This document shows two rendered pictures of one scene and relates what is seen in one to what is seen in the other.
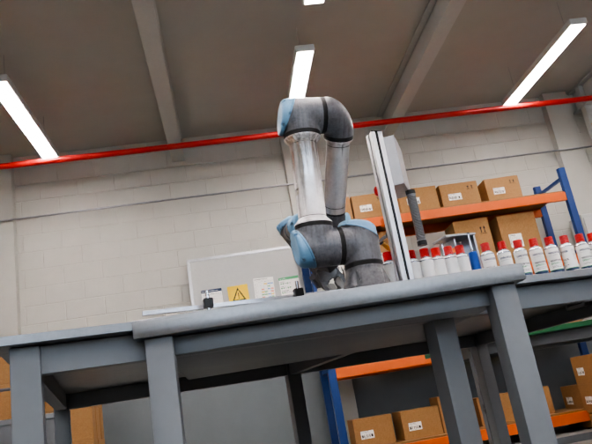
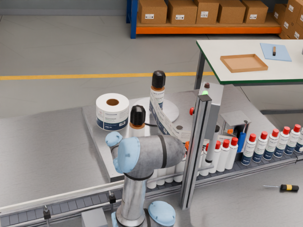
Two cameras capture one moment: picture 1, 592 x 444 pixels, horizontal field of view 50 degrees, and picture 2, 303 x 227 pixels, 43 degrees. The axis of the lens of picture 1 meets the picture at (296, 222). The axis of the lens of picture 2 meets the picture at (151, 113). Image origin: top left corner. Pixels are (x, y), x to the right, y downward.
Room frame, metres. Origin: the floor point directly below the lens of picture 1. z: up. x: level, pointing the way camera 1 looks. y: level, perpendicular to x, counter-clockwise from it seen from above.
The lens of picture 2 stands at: (0.87, -0.01, 2.34)
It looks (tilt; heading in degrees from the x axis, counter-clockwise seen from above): 36 degrees down; 355
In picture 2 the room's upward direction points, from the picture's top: 5 degrees clockwise
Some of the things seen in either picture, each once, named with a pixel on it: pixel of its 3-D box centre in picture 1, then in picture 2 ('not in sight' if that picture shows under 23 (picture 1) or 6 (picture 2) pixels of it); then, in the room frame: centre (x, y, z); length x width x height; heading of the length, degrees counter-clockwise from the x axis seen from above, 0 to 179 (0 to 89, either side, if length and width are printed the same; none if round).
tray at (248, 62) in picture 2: not in sight; (243, 62); (3.77, -1.02, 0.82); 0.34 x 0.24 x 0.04; 104
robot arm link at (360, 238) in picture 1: (357, 243); (159, 220); (1.90, -0.17, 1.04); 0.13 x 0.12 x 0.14; 103
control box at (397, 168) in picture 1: (389, 169); (207, 110); (2.24, -0.37, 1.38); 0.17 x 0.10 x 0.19; 164
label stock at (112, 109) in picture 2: not in sight; (112, 111); (2.79, 0.07, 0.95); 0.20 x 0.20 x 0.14
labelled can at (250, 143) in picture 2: (491, 269); (249, 149); (2.44, -0.71, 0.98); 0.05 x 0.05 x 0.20
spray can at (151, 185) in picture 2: not in sight; (152, 171); (2.25, -0.16, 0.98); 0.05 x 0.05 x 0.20
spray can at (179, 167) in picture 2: (392, 279); (180, 165); (2.30, -0.31, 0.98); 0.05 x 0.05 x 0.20
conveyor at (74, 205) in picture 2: not in sight; (165, 183); (2.28, -0.24, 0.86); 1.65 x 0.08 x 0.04; 109
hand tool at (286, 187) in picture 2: not in sight; (280, 186); (2.30, -0.88, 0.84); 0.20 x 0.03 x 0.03; 87
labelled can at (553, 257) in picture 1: (554, 262); (292, 139); (2.54, -0.99, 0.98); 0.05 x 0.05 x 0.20
